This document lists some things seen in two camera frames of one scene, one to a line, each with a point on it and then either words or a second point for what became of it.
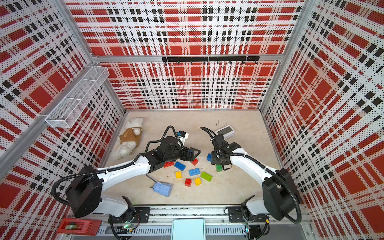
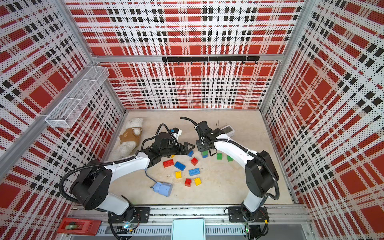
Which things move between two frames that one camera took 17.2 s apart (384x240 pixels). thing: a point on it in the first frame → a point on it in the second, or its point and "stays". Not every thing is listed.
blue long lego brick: [180, 166] stays
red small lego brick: [195, 162] stays
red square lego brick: [188, 182] stays
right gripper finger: [226, 160] → [212, 147]
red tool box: [80, 226] stays
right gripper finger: [214, 159] → [201, 147]
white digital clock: [227, 131] stays
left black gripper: [191, 157] → [185, 151]
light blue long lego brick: [194, 172] stays
